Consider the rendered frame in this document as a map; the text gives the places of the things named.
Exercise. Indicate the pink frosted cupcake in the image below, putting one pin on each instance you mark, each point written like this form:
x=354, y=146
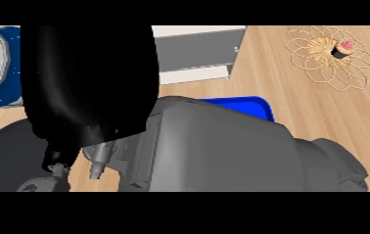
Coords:
x=344, y=48

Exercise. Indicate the grey tiered shelf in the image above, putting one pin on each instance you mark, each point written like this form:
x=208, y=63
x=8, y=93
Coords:
x=198, y=48

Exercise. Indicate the blue tray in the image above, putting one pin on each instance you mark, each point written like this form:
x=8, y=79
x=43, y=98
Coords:
x=251, y=105

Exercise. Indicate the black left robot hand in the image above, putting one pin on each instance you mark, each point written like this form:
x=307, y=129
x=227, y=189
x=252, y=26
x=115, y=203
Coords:
x=92, y=81

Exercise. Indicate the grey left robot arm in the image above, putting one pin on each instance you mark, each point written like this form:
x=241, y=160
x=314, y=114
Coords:
x=21, y=153

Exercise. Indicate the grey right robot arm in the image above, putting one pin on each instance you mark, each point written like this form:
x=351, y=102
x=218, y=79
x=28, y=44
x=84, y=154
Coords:
x=221, y=153

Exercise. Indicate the blue speckled pot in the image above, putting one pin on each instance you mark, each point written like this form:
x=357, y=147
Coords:
x=14, y=81

